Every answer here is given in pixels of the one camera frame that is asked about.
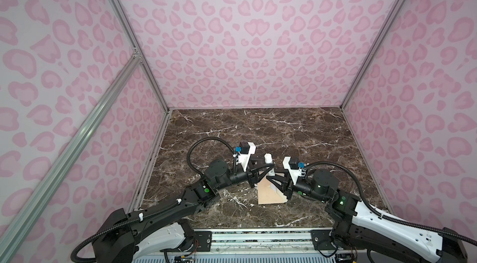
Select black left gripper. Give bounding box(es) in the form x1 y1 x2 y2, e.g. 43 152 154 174
216 158 274 193

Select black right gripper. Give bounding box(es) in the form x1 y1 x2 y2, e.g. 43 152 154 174
266 170 329 204

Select white glue stick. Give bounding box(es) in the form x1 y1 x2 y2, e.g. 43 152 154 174
264 153 273 165

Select peach paper envelope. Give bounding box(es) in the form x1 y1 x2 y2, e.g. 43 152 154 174
257 178 288 205

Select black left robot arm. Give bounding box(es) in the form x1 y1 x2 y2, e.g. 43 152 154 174
92 159 274 263

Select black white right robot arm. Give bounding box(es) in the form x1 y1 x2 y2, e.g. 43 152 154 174
267 169 468 263

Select left diagonal aluminium strut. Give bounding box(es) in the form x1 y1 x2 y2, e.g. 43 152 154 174
1 55 140 263

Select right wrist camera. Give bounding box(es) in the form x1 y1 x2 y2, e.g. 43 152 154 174
283 156 306 184

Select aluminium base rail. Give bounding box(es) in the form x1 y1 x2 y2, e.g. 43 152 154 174
100 227 426 263

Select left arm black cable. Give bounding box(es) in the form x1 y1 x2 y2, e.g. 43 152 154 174
70 136 236 263

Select right corner aluminium post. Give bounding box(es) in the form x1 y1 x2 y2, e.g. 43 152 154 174
340 0 408 113

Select corner aluminium post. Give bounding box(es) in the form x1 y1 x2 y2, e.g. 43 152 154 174
108 0 170 113
340 0 408 113

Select left corner aluminium post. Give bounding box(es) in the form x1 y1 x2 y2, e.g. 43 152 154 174
108 0 170 113

